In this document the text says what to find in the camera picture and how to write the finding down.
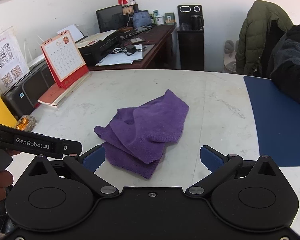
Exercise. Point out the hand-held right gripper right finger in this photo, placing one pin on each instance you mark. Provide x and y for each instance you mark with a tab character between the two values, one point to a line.
210	158

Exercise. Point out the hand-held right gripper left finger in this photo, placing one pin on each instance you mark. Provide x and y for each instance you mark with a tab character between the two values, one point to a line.
95	158

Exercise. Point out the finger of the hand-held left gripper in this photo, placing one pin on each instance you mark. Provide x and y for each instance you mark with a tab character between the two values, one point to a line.
70	148

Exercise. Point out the purple towel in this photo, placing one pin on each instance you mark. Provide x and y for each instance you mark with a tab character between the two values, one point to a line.
150	120

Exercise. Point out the person's left hand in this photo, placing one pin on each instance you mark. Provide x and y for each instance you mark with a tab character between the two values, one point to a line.
0	185

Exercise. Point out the glass ashtray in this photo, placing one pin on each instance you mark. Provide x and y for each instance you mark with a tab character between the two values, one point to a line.
27	123

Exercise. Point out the orange peels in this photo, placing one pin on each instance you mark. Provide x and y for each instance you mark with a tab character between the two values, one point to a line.
24	123

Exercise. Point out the red notebook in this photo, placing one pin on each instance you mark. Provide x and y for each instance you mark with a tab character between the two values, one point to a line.
52	96

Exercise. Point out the blue desk mat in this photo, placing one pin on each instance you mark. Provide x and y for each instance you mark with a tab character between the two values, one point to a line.
277	130

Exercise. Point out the white router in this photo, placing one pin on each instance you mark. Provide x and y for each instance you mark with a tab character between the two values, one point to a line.
36	61

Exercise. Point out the white code sign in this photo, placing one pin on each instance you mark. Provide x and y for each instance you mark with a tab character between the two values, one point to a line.
7	60

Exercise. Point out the red desk calendar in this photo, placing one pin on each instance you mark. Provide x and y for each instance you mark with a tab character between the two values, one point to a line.
65	60

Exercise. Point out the white papers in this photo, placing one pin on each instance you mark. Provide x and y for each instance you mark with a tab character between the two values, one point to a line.
120	58

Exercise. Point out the flat black printer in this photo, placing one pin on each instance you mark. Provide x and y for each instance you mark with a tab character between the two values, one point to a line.
100	50

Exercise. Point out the black speaker box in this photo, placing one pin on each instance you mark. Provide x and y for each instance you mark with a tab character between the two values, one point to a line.
190	52

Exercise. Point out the black power adapter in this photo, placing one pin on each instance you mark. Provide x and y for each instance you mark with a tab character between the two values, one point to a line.
130	49

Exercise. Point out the dark wooden desk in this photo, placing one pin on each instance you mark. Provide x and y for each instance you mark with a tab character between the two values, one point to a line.
162	47

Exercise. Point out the olive green jacket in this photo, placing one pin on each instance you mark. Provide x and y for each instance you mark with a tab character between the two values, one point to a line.
255	35

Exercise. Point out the black monitor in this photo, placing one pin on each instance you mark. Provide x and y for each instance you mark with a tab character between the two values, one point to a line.
110	18

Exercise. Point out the black kettle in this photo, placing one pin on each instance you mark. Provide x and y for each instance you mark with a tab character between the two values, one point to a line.
197	22

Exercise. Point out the black keyboard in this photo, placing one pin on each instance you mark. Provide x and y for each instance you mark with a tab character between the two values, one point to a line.
140	28

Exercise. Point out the green tea box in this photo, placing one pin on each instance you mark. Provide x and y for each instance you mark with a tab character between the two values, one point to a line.
169	18

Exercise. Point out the blue bag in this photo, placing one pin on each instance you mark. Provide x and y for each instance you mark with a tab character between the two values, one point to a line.
141	18

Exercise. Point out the small red flags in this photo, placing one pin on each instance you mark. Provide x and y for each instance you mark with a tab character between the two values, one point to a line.
122	0

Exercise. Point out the white security camera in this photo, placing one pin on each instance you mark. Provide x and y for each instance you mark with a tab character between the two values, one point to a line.
132	0

